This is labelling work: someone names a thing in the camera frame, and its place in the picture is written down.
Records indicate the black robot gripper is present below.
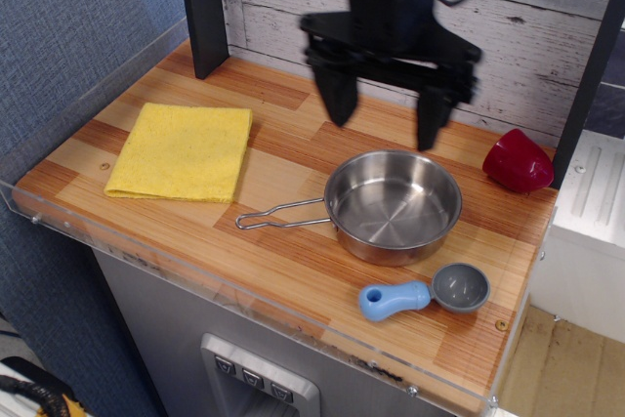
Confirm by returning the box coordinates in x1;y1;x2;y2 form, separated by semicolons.
300;0;481;151

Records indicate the stainless steel pan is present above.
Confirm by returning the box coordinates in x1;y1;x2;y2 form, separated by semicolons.
235;149;463;267

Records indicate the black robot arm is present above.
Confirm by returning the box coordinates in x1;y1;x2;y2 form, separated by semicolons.
300;0;481;151

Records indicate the blue and grey spoon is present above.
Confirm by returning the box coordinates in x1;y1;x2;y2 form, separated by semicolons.
358;263;490;322

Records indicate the red plastic pepper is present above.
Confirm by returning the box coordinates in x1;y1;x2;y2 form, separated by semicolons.
482;129;555;193

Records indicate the clear acrylic guard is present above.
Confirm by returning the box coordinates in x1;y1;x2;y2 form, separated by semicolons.
1;14;556;415

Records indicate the yellow folded cloth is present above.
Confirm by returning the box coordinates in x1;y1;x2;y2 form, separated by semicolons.
104;104;253;203

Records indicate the white plastic sink unit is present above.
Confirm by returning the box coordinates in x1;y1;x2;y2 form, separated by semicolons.
529;131;624;342

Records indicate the grey toy fridge cabinet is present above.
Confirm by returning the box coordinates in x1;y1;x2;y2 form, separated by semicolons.
95;251;446;416

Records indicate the yellow and black object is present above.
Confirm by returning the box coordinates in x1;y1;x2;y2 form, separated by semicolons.
1;375;88;417

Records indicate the right black post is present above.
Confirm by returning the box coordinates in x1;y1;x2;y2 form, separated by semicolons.
551;0;624;189

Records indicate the black post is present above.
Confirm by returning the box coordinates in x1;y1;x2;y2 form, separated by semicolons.
184;0;229;79
551;0;624;189

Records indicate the left black post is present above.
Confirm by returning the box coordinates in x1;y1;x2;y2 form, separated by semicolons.
184;0;229;79

